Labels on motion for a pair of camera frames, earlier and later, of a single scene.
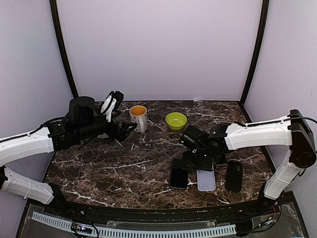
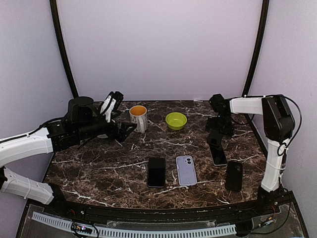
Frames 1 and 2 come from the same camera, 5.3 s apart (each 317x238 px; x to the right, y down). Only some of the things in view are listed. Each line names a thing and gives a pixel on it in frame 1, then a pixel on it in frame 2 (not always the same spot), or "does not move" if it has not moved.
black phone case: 179,175 -> 156,172
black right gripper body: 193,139 -> 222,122
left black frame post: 54,12 does not move
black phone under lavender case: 234,176 does not move
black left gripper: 122,134 does not move
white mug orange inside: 138,114 does not move
